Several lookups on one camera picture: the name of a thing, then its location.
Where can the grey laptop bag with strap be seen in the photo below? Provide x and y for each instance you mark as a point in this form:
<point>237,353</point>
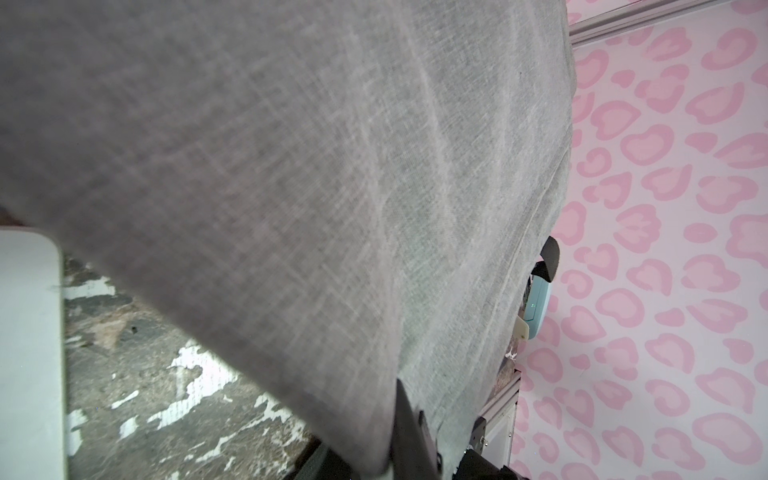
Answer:
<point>330,195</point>

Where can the blue green stapler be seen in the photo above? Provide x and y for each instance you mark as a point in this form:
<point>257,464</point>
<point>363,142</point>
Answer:
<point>535,306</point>

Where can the silver apple laptop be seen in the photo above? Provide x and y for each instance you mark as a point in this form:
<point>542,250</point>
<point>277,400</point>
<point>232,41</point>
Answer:
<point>33,425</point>

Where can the aluminium front rail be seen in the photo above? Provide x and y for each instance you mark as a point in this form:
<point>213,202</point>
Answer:
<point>494,428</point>

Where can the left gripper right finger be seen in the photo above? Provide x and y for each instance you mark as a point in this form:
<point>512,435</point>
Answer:
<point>413,453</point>

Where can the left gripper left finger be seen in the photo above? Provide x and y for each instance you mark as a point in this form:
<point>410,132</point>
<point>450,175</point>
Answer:
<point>319,462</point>

